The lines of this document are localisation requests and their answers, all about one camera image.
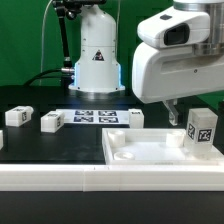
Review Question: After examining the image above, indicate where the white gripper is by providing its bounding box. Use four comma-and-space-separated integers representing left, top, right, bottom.
132, 5, 224, 126

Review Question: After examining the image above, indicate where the white square table top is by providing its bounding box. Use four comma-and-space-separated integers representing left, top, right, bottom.
102, 128, 224, 165

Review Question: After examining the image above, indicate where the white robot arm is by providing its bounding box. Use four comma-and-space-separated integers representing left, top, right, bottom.
70, 0, 224, 125

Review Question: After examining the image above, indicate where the sheet of marker tags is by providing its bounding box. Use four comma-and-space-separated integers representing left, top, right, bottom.
61, 109, 129, 125

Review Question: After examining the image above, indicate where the grey cable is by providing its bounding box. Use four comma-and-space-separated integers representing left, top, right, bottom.
39, 0, 54, 86

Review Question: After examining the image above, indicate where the black cable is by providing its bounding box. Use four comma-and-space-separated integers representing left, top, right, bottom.
23, 69, 74, 87

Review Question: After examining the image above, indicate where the white fence frame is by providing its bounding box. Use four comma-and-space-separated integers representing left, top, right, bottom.
0, 164, 224, 192

